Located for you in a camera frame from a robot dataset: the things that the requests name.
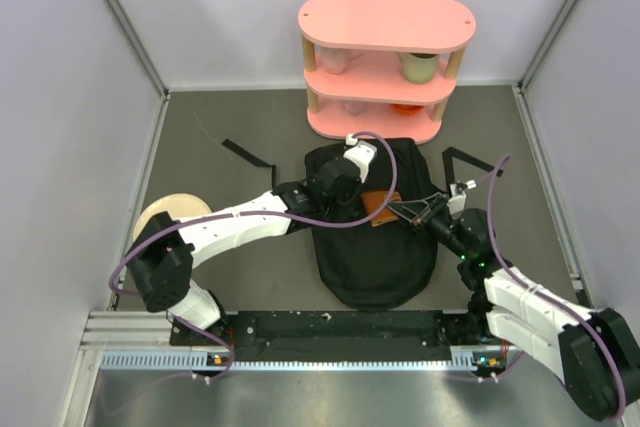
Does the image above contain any black student backpack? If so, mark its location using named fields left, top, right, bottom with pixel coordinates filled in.
left=304, top=138, right=449, bottom=311

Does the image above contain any clear glass cup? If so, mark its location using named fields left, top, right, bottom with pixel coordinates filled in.
left=344, top=101, right=366, bottom=116

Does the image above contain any green mug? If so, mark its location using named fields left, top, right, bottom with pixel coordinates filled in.
left=397, top=52, right=439, bottom=85

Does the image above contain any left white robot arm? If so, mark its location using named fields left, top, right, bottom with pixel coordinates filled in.
left=124, top=147, right=373, bottom=344

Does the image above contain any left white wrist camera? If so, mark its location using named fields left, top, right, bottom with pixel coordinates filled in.
left=343, top=134, right=377, bottom=183

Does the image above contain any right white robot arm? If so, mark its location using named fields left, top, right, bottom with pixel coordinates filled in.
left=387, top=194, right=639, bottom=421

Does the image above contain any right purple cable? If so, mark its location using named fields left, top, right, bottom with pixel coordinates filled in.
left=462, top=154, right=627, bottom=421

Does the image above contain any pink three-tier shelf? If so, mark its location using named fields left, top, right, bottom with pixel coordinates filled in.
left=298, top=0, right=476, bottom=144

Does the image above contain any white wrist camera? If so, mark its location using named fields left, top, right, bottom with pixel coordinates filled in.
left=447, top=180, right=477, bottom=217
left=343, top=134, right=377, bottom=183

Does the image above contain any cream floral plate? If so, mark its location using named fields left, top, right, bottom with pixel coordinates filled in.
left=132, top=193, right=212, bottom=241

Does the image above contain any grey cable duct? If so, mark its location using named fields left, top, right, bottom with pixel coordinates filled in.
left=99, top=345, right=506, bottom=372

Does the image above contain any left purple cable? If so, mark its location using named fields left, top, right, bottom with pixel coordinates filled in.
left=109, top=130, right=400, bottom=383

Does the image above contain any pink mug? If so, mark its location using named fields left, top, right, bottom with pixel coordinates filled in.
left=319, top=47, right=363, bottom=75

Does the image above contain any orange bowl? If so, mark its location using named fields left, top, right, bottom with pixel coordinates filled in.
left=391, top=104, right=424, bottom=116

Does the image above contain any purple cable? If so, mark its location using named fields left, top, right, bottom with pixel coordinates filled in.
left=462, top=154, right=627, bottom=421
left=109, top=130, right=400, bottom=383

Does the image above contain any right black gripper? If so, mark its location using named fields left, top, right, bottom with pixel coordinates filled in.
left=386, top=192, right=472, bottom=260

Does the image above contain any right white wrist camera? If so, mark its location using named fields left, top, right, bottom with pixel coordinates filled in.
left=447, top=180, right=477, bottom=217

